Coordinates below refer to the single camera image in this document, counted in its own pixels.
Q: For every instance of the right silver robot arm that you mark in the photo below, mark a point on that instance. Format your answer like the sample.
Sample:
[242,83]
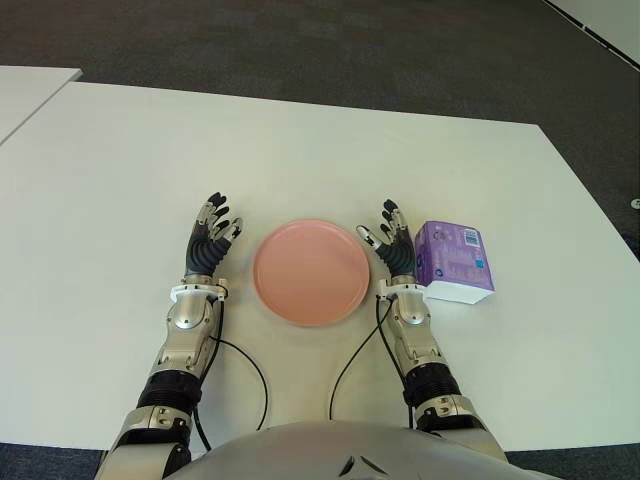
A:
[415,320]

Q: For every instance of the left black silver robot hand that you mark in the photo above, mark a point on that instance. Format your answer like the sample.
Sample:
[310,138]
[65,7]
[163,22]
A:
[202,250]

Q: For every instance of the white side table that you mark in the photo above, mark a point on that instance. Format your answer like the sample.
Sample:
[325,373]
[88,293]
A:
[30,95]

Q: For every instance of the purple tissue paper pack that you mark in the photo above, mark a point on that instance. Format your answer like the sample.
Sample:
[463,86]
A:
[450,257]

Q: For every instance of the silver robot torso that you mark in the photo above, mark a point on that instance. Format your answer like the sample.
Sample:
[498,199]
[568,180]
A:
[320,450]

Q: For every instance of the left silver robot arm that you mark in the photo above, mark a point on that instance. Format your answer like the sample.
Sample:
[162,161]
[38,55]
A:
[187,315]

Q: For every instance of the pink round plate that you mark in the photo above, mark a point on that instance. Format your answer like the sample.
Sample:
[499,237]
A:
[311,272]

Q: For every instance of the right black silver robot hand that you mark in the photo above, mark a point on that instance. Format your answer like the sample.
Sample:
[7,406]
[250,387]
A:
[400,255]

